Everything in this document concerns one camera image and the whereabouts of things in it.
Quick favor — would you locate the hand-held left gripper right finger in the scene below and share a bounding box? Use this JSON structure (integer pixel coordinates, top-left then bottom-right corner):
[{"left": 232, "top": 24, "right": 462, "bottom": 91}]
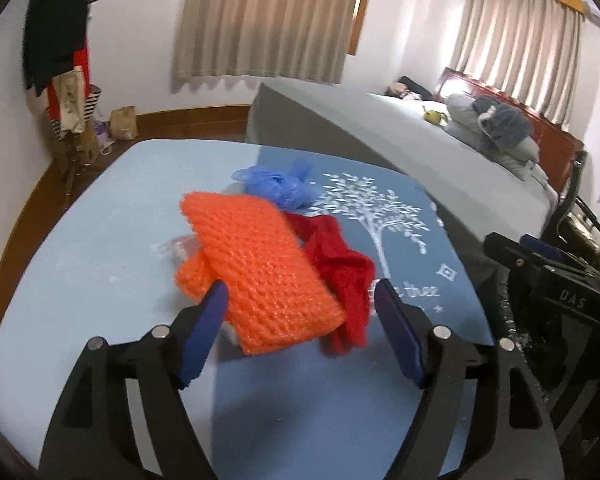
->
[{"left": 373, "top": 278, "right": 566, "bottom": 480}]

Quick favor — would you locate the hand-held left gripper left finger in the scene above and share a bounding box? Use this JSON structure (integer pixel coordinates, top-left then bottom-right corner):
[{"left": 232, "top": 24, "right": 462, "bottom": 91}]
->
[{"left": 39, "top": 279, "right": 230, "bottom": 480}]

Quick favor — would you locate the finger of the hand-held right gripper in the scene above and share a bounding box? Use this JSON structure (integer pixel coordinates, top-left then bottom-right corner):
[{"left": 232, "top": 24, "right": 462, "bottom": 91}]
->
[
  {"left": 482, "top": 231, "right": 548, "bottom": 275},
  {"left": 520, "top": 233, "right": 600, "bottom": 281}
]

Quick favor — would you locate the orange knitted cloth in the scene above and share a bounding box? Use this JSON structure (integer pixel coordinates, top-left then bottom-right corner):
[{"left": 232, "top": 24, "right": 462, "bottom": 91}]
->
[{"left": 175, "top": 191, "right": 347, "bottom": 356}]

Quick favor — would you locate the black metal chair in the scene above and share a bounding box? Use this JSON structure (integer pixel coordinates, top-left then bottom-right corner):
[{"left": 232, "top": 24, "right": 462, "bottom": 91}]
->
[{"left": 540, "top": 150, "right": 600, "bottom": 266}]

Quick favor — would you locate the clear plastic wrapper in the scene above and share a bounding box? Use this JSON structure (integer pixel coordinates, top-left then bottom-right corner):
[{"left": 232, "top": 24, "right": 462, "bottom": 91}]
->
[{"left": 151, "top": 236, "right": 202, "bottom": 267}]

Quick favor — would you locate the red cloth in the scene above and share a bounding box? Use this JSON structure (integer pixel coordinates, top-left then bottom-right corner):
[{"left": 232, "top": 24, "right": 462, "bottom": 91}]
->
[{"left": 282, "top": 211, "right": 377, "bottom": 356}]

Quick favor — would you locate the grey pillows and blanket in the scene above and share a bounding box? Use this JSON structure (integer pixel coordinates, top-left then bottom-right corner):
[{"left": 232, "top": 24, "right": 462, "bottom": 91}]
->
[{"left": 445, "top": 92, "right": 551, "bottom": 183}]

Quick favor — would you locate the red wooden headboard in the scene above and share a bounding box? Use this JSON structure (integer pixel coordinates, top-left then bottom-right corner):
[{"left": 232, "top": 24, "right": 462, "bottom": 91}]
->
[{"left": 436, "top": 66, "right": 586, "bottom": 193}]

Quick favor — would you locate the blue tree-print mat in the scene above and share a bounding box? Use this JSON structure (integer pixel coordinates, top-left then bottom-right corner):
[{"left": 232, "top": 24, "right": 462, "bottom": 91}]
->
[{"left": 210, "top": 145, "right": 496, "bottom": 480}]

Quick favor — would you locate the dark grey blanket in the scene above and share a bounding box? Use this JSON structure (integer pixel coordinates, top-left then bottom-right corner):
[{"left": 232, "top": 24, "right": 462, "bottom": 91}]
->
[{"left": 472, "top": 96, "right": 535, "bottom": 143}]

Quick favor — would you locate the light blue table cover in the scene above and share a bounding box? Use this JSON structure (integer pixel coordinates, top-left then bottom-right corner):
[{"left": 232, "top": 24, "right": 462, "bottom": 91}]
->
[{"left": 0, "top": 139, "right": 261, "bottom": 467}]

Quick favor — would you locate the blue mesh cloth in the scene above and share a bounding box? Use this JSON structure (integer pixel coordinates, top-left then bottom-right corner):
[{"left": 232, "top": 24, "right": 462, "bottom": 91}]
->
[{"left": 231, "top": 159, "right": 315, "bottom": 210}]

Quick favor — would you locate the grey bed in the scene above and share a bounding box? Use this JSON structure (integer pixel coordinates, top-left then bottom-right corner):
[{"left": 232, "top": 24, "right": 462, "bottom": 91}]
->
[{"left": 245, "top": 81, "right": 563, "bottom": 261}]

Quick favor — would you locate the black pillow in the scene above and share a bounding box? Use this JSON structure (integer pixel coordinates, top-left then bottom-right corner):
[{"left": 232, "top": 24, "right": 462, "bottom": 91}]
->
[{"left": 397, "top": 76, "right": 437, "bottom": 101}]

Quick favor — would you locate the small doll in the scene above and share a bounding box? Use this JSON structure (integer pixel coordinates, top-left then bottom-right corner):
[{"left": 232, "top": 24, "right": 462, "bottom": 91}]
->
[{"left": 385, "top": 84, "right": 421, "bottom": 102}]

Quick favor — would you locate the wooden coat rack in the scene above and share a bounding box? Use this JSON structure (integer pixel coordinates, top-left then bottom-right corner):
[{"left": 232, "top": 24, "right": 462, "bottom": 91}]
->
[{"left": 55, "top": 127, "right": 107, "bottom": 211}]

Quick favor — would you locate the purple white bag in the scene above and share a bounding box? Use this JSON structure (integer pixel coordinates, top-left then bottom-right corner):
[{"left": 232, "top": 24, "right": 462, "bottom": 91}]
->
[{"left": 94, "top": 120, "right": 115, "bottom": 156}]

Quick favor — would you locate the brown paper bag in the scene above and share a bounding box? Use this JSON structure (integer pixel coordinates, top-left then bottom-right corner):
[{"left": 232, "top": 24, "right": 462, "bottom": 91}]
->
[{"left": 110, "top": 106, "right": 139, "bottom": 141}]

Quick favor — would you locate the striped bag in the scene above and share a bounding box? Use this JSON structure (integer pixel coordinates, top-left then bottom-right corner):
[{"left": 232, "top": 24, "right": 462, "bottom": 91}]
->
[{"left": 50, "top": 85, "right": 103, "bottom": 141}]

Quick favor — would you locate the beige tote bag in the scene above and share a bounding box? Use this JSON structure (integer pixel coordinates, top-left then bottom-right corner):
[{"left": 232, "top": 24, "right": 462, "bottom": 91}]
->
[{"left": 52, "top": 67, "right": 87, "bottom": 133}]

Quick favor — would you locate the red bag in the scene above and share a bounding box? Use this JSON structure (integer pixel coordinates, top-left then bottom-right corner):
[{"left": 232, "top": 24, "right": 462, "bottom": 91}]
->
[{"left": 46, "top": 45, "right": 91, "bottom": 126}]

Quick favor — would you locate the wide beige curtain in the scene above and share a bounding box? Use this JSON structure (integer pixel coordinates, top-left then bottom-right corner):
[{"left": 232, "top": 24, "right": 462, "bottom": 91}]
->
[{"left": 171, "top": 0, "right": 372, "bottom": 93}]

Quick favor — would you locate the black coat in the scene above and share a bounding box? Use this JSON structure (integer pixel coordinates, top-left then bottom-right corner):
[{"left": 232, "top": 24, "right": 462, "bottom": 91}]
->
[{"left": 22, "top": 0, "right": 93, "bottom": 96}]

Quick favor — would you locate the wooden window frame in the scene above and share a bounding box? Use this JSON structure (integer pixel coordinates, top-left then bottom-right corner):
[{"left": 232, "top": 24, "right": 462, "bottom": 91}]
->
[{"left": 347, "top": 0, "right": 378, "bottom": 56}]

